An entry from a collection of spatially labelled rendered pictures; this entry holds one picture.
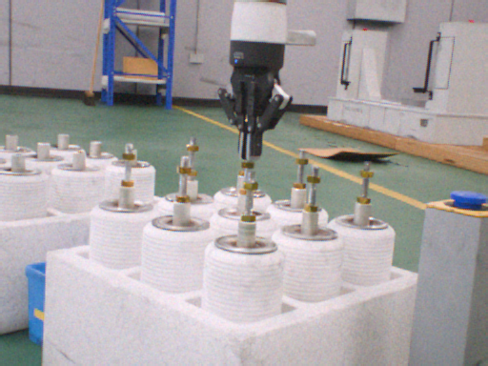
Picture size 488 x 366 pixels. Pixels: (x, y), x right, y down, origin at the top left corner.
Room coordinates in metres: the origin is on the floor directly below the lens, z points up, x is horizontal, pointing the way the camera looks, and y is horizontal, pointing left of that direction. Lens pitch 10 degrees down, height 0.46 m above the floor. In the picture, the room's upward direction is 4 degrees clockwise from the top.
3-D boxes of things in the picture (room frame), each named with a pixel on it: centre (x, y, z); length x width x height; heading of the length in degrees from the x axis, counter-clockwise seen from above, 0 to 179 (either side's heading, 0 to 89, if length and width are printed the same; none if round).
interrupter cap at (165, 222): (0.86, 0.08, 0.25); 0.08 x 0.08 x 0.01
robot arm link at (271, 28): (0.96, -0.01, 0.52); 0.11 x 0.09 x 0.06; 134
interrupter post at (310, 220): (0.87, -0.08, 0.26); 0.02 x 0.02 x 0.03
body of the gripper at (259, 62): (0.95, 0.00, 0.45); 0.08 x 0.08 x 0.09
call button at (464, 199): (0.81, -0.26, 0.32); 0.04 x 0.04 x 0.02
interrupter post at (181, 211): (0.86, 0.08, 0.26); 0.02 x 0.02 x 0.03
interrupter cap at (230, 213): (0.95, 0.00, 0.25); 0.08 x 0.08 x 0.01
